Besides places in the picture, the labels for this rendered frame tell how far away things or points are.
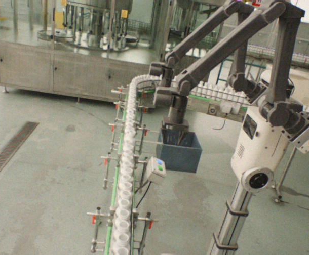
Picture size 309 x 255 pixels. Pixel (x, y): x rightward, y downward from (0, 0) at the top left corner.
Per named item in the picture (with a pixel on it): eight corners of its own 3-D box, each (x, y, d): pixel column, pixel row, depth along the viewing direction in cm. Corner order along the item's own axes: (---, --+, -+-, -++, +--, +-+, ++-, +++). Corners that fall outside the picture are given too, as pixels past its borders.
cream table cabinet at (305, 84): (301, 130, 589) (324, 76, 540) (308, 142, 533) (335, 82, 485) (248, 118, 607) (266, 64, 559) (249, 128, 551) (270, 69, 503)
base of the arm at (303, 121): (304, 113, 116) (281, 133, 120) (292, 101, 114) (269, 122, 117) (316, 121, 108) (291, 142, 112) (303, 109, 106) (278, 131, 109)
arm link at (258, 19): (289, 11, 90) (274, 10, 100) (280, -4, 88) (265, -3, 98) (185, 97, 100) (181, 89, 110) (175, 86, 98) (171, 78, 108)
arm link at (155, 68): (176, 57, 140) (174, 54, 148) (153, 53, 138) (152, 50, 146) (170, 81, 145) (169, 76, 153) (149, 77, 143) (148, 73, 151)
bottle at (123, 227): (108, 262, 104) (113, 228, 97) (112, 249, 110) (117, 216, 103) (124, 265, 104) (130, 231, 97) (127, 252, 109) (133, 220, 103)
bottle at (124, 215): (108, 245, 111) (113, 213, 104) (117, 236, 116) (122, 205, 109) (120, 253, 109) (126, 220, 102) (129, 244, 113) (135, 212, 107)
